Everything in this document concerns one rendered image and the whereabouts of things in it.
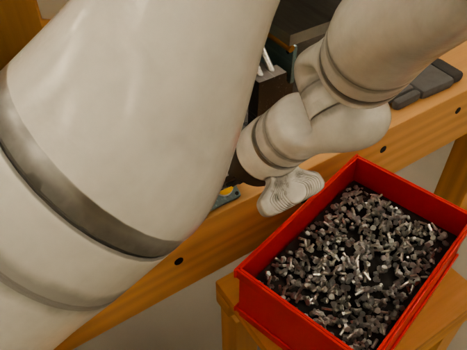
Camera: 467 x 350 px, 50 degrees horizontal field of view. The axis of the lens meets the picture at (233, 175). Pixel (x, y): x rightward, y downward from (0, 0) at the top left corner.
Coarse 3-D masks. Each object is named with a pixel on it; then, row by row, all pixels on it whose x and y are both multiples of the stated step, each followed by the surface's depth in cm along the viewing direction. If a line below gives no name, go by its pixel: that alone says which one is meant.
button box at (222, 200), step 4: (236, 188) 79; (232, 192) 79; (236, 192) 79; (220, 196) 78; (224, 196) 78; (228, 196) 78; (232, 196) 79; (236, 196) 79; (216, 200) 78; (220, 200) 78; (224, 200) 78; (228, 200) 78; (232, 200) 79; (216, 204) 77; (220, 204) 78; (212, 208) 77
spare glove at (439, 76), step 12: (432, 72) 102; (444, 72) 103; (456, 72) 102; (420, 84) 99; (432, 84) 99; (444, 84) 100; (396, 96) 97; (408, 96) 96; (420, 96) 98; (396, 108) 96
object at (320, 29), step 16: (288, 0) 79; (304, 0) 79; (320, 0) 79; (336, 0) 79; (288, 16) 76; (304, 16) 76; (320, 16) 76; (272, 32) 75; (288, 32) 72; (304, 32) 73; (320, 32) 75; (288, 48) 73
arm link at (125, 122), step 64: (128, 0) 14; (192, 0) 15; (256, 0) 16; (64, 64) 15; (128, 64) 14; (192, 64) 15; (256, 64) 18; (0, 128) 15; (64, 128) 15; (128, 128) 15; (192, 128) 16; (64, 192) 15; (128, 192) 15; (192, 192) 17
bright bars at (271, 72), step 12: (264, 48) 87; (264, 60) 87; (264, 72) 87; (276, 72) 87; (264, 84) 85; (276, 84) 87; (252, 96) 88; (264, 96) 87; (276, 96) 89; (252, 108) 90; (264, 108) 89; (252, 120) 92
